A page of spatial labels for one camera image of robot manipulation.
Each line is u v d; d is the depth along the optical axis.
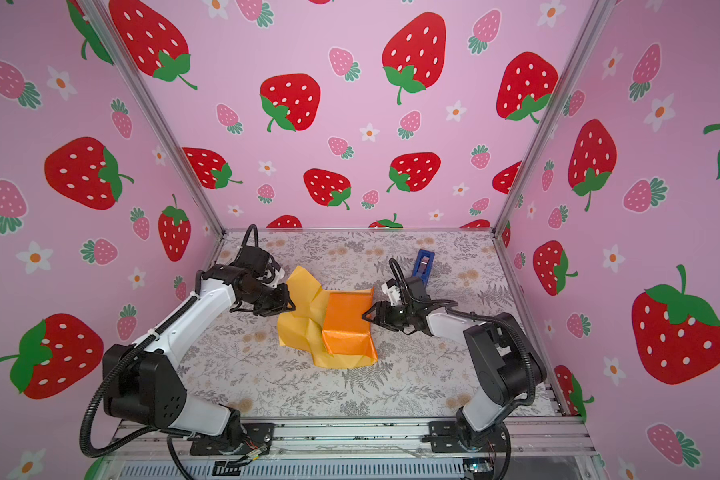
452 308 0.63
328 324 0.89
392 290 0.86
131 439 0.44
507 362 0.47
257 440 0.73
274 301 0.74
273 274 0.75
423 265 1.02
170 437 0.66
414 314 0.73
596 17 0.69
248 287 0.63
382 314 0.80
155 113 0.86
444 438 0.73
